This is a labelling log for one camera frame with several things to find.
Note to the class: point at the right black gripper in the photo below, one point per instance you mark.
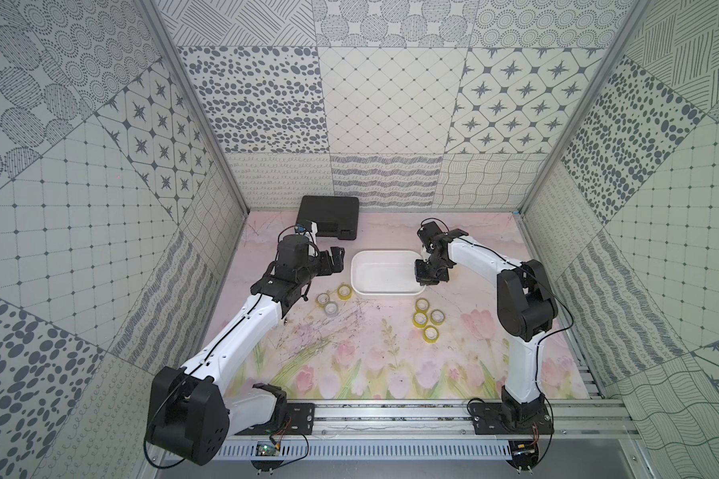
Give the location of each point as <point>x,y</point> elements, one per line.
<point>419,274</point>

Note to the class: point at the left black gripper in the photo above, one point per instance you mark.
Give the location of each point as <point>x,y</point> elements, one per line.
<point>327,261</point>

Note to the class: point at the yellow tape roll top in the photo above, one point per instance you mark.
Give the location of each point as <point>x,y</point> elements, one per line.
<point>422,305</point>

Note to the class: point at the yellow tape roll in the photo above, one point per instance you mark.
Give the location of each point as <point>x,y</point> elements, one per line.
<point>344,292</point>
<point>436,317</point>
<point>420,320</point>
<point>430,334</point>
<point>422,305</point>

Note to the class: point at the white plastic storage box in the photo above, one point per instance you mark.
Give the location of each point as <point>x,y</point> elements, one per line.
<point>377,273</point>

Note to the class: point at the yellow tape roll bottom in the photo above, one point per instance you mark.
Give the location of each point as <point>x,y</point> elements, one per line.
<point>430,334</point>

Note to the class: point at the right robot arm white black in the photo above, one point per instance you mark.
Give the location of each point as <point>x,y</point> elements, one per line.
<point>526,308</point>

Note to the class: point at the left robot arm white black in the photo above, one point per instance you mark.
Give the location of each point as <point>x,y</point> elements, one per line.
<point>188,415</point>

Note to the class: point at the grey clear tape roll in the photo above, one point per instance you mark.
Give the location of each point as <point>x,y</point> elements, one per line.
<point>331,309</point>

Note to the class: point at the black plastic tool case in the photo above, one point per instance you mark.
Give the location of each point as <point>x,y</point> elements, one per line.
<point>337,217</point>

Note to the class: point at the right black controller board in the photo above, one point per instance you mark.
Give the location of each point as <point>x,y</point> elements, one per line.
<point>523,455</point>

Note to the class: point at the left green circuit board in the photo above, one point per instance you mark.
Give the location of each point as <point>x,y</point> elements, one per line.
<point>267,457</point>

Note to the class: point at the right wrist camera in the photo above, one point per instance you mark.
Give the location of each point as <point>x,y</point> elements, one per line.
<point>430,234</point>

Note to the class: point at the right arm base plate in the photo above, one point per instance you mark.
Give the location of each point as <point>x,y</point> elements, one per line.
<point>487,419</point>

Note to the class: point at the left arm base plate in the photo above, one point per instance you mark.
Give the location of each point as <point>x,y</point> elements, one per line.
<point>298,419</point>

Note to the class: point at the white slotted cable duct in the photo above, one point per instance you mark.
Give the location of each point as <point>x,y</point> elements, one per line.
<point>382,449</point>

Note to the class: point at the aluminium mounting rail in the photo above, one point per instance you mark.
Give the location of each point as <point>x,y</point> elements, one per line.
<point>418,419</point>

